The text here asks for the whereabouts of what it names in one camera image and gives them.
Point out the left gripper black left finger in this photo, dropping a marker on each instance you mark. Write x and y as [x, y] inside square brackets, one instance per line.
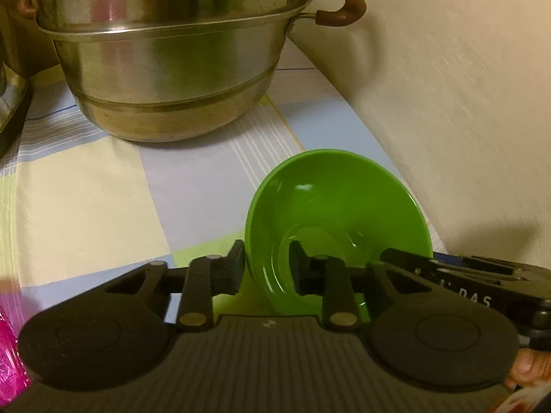
[206, 277]

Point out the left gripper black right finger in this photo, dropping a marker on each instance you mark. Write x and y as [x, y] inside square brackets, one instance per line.
[326, 276]

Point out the green plastic bowl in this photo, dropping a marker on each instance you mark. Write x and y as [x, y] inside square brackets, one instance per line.
[334, 203]

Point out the pink glass plate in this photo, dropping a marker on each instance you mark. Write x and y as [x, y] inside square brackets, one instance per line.
[14, 379]

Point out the person's right hand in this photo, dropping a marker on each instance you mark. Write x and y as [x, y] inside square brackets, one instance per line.
[530, 367]

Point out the stainless steel steamer pot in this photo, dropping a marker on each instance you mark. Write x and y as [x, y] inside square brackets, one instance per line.
[167, 70]

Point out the stainless steel kettle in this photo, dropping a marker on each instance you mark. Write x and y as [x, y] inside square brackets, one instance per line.
[16, 90]

